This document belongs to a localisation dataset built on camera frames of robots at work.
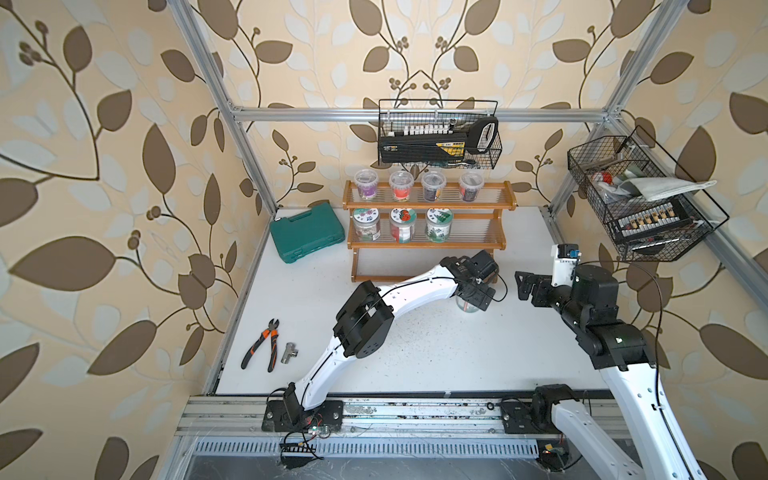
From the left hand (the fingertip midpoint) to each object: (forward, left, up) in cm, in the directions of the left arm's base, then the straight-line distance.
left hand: (480, 296), depth 87 cm
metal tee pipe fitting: (-14, +55, -8) cm, 57 cm away
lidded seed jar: (-6, +6, +5) cm, 10 cm away
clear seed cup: (+19, +5, +26) cm, 33 cm away
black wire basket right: (+32, -37, +23) cm, 54 cm away
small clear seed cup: (+21, +15, +25) cm, 36 cm away
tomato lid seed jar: (+16, +23, +14) cm, 32 cm away
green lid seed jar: (+16, +13, +14) cm, 24 cm away
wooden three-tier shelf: (+33, -5, -5) cm, 34 cm away
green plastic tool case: (+29, +55, -5) cm, 63 cm away
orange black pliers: (-8, +62, -9) cm, 63 cm away
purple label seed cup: (+21, +33, +25) cm, 47 cm away
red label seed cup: (+21, +24, +25) cm, 40 cm away
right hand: (-3, -9, +16) cm, 19 cm away
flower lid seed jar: (+16, +34, +13) cm, 39 cm away
